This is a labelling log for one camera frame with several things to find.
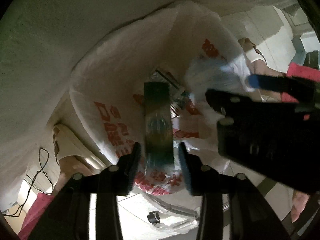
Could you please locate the small black cylinder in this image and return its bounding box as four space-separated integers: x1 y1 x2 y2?
147 212 160 224

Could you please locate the dark long box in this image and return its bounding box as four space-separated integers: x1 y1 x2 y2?
144 81 174 170

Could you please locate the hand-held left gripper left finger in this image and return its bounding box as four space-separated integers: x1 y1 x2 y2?
32 142 142 240

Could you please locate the white slipper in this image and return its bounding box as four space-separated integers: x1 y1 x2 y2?
52 124 99 167
237 37 267 63

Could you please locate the clear plastic wrapper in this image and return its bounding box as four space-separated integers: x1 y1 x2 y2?
185 55 250 98

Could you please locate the black floor cable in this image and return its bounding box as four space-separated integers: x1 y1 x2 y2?
2 147 54 217

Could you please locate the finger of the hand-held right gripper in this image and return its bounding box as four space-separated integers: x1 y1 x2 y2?
246 74 320 103
205 89 298 117

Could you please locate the white red print plastic bag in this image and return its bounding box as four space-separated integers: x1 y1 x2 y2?
69 1 253 200

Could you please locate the silver striped wrapper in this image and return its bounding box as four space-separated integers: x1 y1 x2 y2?
149 67 182 92

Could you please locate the person's right hand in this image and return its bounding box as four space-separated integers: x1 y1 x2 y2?
291 190 308 223

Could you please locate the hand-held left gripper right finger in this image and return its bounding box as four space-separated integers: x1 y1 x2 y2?
178 142 293 240

